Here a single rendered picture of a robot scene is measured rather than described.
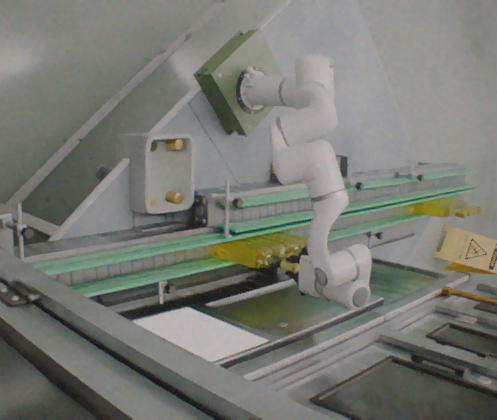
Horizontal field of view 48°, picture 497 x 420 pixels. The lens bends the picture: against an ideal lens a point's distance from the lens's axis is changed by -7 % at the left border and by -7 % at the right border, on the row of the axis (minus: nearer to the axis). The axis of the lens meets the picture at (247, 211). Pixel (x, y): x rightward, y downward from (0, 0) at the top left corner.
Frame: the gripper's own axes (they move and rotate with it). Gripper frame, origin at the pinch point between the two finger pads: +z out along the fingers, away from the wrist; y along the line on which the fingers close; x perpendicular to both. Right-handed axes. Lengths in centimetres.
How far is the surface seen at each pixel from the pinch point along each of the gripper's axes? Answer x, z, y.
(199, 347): 34.6, -13.5, -11.5
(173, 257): 24.8, 24.9, -0.7
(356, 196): -62, 48, 7
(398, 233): -95, 57, -13
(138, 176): 33, 31, 22
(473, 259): -295, 167, -81
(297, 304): -3.7, 2.8, -12.6
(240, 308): 12.5, 6.8, -12.3
